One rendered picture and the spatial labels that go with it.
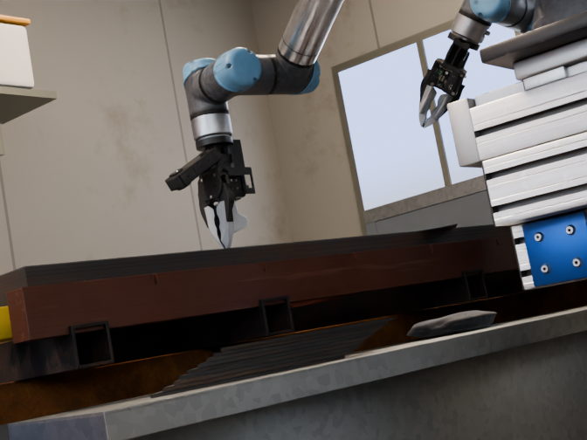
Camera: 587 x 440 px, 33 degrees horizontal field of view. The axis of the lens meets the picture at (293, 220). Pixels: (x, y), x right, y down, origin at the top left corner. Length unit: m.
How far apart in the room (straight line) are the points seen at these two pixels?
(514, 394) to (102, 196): 3.56
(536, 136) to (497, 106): 0.07
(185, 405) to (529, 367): 0.83
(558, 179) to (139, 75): 4.23
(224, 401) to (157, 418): 0.08
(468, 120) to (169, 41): 4.35
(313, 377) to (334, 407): 0.24
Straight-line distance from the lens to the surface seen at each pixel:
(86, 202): 4.90
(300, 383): 1.10
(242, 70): 1.78
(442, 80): 2.14
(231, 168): 1.86
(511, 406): 1.65
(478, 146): 1.35
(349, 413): 1.37
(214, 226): 1.86
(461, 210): 2.71
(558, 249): 1.34
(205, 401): 1.02
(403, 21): 5.59
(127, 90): 5.29
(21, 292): 1.15
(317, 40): 1.82
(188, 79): 1.90
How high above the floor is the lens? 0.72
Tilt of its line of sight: 7 degrees up
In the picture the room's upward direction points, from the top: 10 degrees counter-clockwise
